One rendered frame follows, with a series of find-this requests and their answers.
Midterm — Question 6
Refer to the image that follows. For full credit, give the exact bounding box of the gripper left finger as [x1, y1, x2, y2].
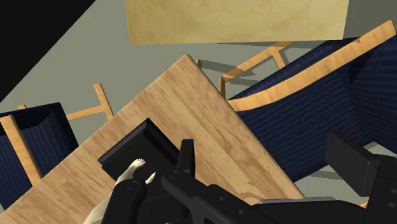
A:
[101, 138, 281, 224]

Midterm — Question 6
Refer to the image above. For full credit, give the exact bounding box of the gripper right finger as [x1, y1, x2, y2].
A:
[324, 130, 397, 224]

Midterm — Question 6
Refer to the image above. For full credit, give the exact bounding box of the white human figure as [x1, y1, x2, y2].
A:
[83, 158, 157, 224]

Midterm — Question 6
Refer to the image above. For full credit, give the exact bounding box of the black rectangular tray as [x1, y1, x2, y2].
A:
[97, 118, 181, 188]

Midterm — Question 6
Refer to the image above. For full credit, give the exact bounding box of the light wooden table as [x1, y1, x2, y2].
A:
[0, 54, 305, 224]

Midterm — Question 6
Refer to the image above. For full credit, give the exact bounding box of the tan rectangular panel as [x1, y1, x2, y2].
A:
[124, 0, 350, 45]

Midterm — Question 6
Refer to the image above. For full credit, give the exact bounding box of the blue chair with wooden frame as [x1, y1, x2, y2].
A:
[0, 82, 115, 212]
[218, 20, 397, 184]

